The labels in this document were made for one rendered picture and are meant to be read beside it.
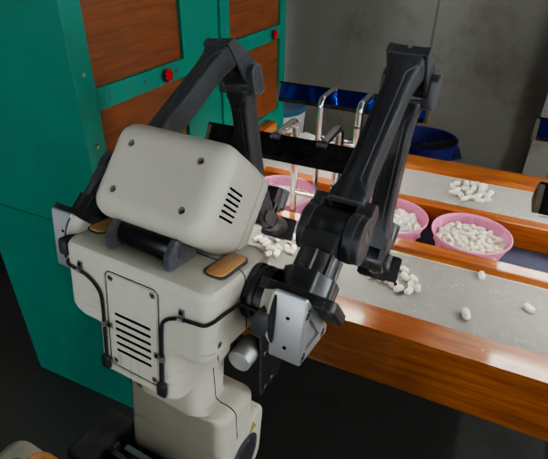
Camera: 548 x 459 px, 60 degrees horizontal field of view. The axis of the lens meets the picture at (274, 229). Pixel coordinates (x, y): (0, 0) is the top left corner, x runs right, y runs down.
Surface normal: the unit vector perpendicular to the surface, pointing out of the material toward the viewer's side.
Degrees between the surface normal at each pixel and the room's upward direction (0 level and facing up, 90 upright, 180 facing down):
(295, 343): 82
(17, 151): 90
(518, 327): 0
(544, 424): 90
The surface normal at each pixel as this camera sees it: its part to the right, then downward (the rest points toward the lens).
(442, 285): 0.02, -0.85
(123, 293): -0.48, 0.33
